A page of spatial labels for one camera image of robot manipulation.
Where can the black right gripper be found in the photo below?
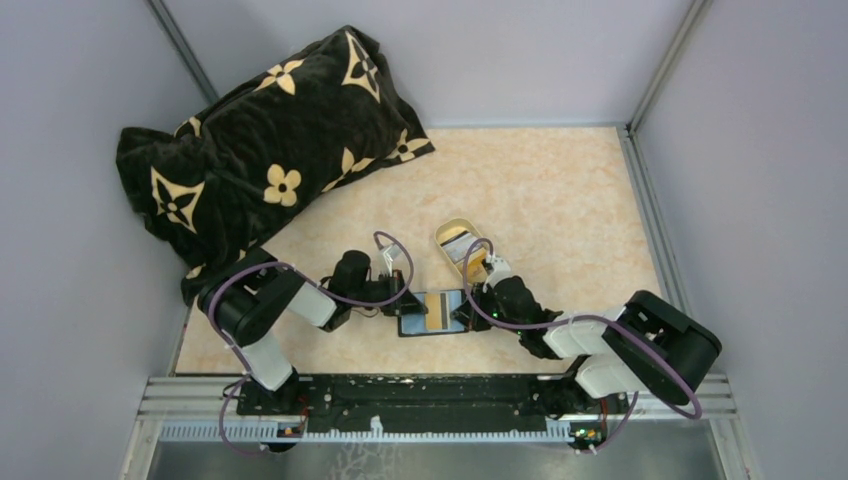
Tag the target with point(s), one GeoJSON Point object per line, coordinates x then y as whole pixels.
{"type": "Point", "coordinates": [479, 312]}

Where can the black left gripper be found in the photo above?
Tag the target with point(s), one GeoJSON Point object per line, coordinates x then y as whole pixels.
{"type": "Point", "coordinates": [406, 304]}

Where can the black leather card wallet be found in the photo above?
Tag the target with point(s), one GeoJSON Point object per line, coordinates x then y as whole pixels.
{"type": "Point", "coordinates": [414, 325]}

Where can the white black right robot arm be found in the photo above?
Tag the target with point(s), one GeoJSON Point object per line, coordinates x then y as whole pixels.
{"type": "Point", "coordinates": [644, 345]}

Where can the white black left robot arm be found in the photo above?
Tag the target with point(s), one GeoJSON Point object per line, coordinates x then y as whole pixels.
{"type": "Point", "coordinates": [245, 301]}

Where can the beige oval card holder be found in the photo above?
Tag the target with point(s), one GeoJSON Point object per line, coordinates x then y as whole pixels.
{"type": "Point", "coordinates": [473, 261]}

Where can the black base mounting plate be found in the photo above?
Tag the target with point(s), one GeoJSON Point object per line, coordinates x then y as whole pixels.
{"type": "Point", "coordinates": [423, 404]}

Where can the black floral pillow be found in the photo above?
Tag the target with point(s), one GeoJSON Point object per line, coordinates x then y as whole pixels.
{"type": "Point", "coordinates": [233, 175]}

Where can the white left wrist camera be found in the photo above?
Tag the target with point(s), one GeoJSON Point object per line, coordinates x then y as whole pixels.
{"type": "Point", "coordinates": [389, 253]}

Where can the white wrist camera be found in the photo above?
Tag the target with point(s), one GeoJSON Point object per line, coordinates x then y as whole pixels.
{"type": "Point", "coordinates": [389, 253]}
{"type": "Point", "coordinates": [497, 270]}

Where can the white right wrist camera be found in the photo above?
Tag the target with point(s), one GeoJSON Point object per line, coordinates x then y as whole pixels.
{"type": "Point", "coordinates": [497, 270]}

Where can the aluminium right side rail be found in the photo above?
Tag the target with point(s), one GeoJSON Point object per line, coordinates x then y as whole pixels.
{"type": "Point", "coordinates": [659, 242]}

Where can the aluminium frame rail front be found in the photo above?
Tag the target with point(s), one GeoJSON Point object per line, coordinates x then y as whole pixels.
{"type": "Point", "coordinates": [203, 409]}

